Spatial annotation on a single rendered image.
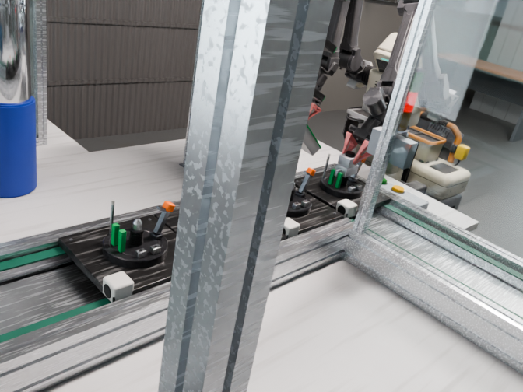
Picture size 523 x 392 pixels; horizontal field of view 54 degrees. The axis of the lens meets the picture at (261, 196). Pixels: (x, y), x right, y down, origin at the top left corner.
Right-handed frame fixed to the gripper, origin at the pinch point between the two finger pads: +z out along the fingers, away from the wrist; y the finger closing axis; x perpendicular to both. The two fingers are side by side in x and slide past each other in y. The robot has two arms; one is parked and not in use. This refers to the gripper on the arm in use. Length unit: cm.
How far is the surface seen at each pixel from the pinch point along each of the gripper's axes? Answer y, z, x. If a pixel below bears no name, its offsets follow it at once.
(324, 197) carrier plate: 1.6, 14.5, -0.8
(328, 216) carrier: 10.3, 20.2, -7.9
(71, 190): -51, 59, -35
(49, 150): -81, 55, -30
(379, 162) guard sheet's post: 19.1, 2.9, -19.0
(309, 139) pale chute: -20.8, -1.4, 6.1
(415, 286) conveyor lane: 39.8, 23.0, -2.7
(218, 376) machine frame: 63, 48, -103
